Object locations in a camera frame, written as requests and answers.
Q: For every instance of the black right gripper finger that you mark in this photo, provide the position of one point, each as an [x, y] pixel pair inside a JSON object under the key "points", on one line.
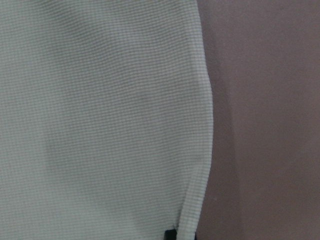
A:
{"points": [[170, 234]]}

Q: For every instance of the olive green long-sleeve shirt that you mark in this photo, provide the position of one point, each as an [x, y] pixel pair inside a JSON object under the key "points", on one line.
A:
{"points": [[106, 119]]}

